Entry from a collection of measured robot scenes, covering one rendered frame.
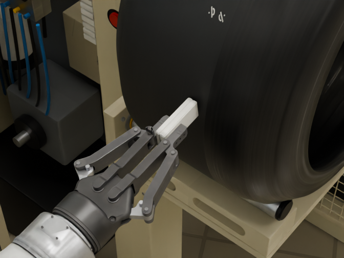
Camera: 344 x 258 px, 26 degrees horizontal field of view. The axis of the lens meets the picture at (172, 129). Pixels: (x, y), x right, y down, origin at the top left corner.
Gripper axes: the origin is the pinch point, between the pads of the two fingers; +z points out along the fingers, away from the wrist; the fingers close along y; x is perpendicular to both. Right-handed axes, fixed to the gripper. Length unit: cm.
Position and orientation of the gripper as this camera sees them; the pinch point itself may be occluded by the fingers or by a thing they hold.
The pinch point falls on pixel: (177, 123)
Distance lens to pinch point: 98.2
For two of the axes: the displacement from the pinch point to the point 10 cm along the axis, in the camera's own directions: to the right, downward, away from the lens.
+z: 6.3, -6.6, 4.1
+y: -7.7, -4.7, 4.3
